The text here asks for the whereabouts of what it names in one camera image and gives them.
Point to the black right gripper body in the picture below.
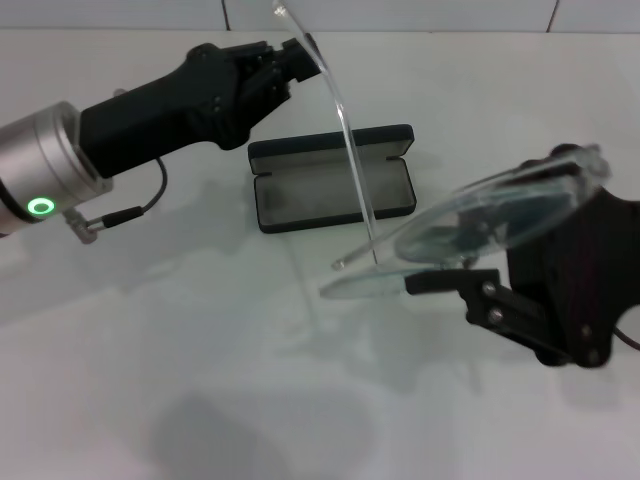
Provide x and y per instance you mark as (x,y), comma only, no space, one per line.
(575,275)

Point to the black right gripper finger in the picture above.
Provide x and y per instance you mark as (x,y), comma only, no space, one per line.
(450,281)
(485,222)

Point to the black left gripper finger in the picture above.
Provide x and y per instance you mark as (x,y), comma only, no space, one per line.
(280,82)
(260,54)

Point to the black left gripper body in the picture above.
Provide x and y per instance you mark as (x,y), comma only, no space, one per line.
(175,110)

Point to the clear white glasses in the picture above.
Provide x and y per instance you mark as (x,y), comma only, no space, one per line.
(345,120)

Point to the black glasses case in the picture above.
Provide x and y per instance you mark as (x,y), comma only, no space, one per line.
(310,195)

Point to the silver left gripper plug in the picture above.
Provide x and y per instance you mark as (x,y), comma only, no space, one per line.
(119,93)

